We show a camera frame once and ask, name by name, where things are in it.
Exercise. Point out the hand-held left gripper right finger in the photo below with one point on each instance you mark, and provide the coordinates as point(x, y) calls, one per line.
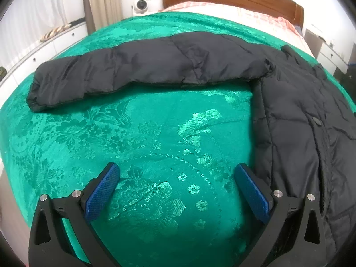
point(251, 192)

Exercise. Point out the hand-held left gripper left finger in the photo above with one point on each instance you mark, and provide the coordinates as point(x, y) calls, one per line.
point(101, 187)

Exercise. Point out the black puffer jacket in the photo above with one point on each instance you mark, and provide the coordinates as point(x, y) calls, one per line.
point(167, 58)

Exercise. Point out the green floral blanket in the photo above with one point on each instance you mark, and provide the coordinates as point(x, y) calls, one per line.
point(139, 133)

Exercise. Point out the white window cabinet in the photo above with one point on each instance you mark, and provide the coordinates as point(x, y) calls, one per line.
point(55, 42)

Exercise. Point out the camouflage item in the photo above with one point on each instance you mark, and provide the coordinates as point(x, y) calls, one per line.
point(2, 71)

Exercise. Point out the white nightstand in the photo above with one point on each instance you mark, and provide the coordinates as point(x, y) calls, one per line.
point(331, 57)

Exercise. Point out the white sheer curtain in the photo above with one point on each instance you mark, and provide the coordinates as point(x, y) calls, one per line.
point(41, 11)

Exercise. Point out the small white fan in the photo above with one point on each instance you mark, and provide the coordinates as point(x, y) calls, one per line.
point(140, 4)

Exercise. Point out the beige curtain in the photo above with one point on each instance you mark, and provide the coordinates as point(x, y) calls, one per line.
point(103, 0)

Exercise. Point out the pink checkered pillow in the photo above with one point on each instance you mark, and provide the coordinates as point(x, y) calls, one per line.
point(222, 7)

